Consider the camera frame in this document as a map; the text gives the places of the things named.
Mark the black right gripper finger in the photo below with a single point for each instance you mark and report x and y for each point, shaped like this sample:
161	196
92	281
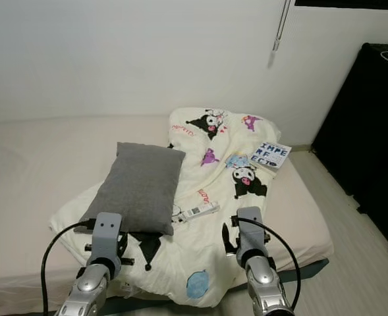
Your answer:
228	243

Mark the white green vape box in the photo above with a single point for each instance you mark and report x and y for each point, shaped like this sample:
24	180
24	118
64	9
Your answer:
201	210

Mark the grey pillow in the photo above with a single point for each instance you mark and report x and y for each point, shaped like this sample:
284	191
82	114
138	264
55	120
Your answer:
141	187

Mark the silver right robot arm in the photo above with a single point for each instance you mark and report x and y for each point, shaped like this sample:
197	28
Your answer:
266	289

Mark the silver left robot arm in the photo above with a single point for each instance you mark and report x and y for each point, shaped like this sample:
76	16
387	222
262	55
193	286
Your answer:
88	293

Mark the cream cartoon print blanket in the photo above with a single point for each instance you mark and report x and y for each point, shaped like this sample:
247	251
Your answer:
203	253

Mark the white blue lettered book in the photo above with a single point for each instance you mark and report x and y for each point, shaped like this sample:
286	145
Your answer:
271	155

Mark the cream sheeted mattress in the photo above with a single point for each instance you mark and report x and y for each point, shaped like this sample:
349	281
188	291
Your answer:
35	171

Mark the black cabinet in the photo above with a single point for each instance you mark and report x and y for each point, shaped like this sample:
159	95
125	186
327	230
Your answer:
365	131

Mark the grey blind wand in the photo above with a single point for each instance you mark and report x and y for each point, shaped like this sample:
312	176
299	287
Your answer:
276	45

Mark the dark window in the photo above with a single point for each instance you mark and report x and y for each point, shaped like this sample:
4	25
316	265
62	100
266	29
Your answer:
352	3

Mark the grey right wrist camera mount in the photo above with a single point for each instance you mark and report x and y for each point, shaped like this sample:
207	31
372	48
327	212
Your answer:
250	230

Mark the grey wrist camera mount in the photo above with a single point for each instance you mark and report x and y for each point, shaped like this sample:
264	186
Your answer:
108	237
250	230

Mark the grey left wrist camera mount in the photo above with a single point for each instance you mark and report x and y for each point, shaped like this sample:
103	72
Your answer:
108	237

